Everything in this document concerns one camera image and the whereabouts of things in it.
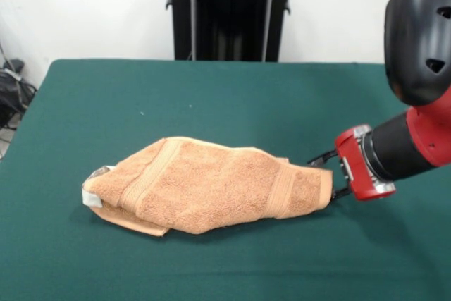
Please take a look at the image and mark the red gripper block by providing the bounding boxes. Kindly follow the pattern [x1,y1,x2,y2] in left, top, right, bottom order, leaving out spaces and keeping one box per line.
[307,123,396,202]

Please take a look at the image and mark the tan terry towel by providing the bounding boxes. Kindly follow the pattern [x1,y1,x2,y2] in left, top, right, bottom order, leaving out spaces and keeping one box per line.
[82,135,334,237]

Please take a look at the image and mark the dark green table cloth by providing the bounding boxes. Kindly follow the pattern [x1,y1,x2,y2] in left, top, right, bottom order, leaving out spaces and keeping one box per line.
[0,58,451,301]

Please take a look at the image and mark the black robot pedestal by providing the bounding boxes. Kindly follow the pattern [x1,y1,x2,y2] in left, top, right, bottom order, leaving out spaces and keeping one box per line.
[164,0,309,62]

